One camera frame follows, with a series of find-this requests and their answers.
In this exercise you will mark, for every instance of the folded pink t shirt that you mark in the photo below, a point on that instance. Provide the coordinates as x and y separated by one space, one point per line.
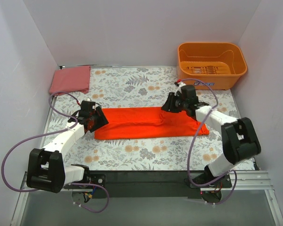
74 79

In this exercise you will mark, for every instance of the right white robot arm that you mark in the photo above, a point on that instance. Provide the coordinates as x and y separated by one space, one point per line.
239 139

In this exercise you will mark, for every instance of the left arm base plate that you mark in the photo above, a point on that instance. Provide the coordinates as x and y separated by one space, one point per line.
97 179

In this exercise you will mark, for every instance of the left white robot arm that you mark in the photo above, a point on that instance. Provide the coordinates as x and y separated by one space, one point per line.
46 170

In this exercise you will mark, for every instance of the orange plastic basket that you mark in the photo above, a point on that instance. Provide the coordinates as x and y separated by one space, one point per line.
215 64

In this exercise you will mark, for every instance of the orange t shirt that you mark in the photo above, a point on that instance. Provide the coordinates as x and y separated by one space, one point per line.
145 122

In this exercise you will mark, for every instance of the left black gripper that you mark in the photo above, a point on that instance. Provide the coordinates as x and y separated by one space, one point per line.
98 119

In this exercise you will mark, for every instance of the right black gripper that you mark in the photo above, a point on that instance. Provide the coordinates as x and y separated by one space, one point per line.
170 106

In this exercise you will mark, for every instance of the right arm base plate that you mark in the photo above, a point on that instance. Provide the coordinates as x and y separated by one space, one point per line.
204 181

